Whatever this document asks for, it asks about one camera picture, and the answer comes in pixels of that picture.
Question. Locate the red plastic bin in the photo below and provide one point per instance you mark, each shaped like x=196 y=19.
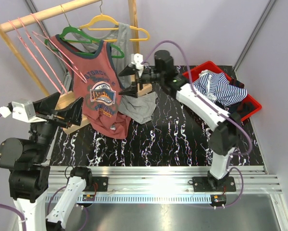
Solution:
x=228 y=71

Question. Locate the blue striped tank top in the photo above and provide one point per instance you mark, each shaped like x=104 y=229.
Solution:
x=210 y=83

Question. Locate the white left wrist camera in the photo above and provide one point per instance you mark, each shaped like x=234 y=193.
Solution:
x=22 y=110

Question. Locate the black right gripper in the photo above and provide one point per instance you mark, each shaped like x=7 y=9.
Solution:
x=131 y=91

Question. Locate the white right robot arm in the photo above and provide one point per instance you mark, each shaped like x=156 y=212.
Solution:
x=225 y=132

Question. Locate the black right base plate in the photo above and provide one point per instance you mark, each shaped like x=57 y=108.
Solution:
x=207 y=184

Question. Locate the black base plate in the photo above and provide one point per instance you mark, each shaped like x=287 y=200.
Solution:
x=99 y=183
x=207 y=184

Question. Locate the grey tank top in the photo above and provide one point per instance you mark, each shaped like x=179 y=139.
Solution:
x=141 y=108

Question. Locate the green hanger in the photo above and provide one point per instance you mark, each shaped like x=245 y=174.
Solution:
x=88 y=39

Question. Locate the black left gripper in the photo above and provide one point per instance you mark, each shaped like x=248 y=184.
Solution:
x=72 y=113

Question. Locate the salmon pink tank top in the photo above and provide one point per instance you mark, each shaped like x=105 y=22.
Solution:
x=101 y=92

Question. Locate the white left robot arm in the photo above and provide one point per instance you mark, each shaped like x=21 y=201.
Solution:
x=25 y=159

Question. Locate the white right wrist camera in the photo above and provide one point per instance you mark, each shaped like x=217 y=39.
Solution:
x=137 y=60

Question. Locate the aluminium mounting rail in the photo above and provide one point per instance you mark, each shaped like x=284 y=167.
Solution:
x=162 y=199

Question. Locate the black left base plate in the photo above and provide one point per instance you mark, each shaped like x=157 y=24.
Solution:
x=99 y=183

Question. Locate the navy maroon tank top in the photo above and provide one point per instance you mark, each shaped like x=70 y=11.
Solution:
x=232 y=99

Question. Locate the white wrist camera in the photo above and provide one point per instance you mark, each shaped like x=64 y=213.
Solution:
x=22 y=110
x=137 y=60

